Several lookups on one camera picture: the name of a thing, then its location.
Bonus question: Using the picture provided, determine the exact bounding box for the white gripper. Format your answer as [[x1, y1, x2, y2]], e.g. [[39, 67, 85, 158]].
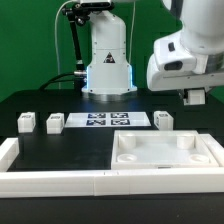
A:
[[145, 54, 224, 105]]

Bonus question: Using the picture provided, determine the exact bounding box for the white square tabletop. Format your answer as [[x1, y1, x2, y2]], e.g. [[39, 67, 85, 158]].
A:
[[111, 130, 220, 170]]

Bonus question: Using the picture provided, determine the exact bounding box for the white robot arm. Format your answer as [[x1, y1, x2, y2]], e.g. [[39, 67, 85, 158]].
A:
[[80, 0, 224, 105]]

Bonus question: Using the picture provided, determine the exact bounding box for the white AprilTag base sheet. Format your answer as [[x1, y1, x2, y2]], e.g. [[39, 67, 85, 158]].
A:
[[65, 112, 151, 128]]

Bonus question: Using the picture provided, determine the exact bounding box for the white U-shaped obstacle fence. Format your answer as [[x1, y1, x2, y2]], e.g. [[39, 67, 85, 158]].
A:
[[0, 138, 224, 198]]

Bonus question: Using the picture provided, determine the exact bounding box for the black cable bundle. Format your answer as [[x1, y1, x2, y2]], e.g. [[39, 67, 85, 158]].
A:
[[38, 71, 88, 92]]

